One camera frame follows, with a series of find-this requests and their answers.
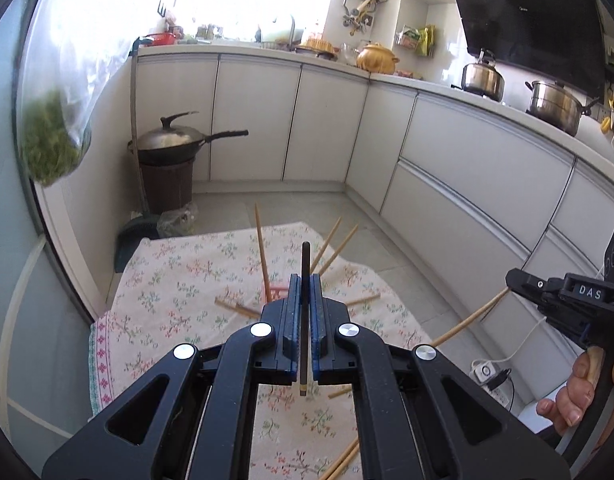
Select person right hand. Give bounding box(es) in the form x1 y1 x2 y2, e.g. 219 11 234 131
536 352 614 445

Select pink perforated utensil holder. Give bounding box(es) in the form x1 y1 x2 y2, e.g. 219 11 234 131
267 284 288 302

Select floral tablecloth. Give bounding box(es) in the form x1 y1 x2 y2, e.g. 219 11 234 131
86 221 433 480

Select dark brown wicker bin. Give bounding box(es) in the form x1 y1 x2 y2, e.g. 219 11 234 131
140 158 195 214

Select steel stock pot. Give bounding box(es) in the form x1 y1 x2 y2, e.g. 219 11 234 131
525 80 600 136

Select black wok with lid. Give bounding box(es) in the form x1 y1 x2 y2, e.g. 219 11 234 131
128 110 249 167

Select steel kettle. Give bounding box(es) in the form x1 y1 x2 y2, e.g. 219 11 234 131
460 49 505 103

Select black range hood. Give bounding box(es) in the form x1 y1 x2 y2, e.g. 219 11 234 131
456 0 605 98

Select red basket on counter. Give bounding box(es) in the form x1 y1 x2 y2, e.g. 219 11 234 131
143 32 177 47

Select plastic bag with greens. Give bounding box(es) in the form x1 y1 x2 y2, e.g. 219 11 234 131
17 0 109 188

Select white cable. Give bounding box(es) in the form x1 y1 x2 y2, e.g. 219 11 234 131
478 249 613 366

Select black cables on floor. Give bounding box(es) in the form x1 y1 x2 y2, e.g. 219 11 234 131
486 367 518 413

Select wall rack with packets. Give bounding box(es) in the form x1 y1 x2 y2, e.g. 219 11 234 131
395 24 436 58

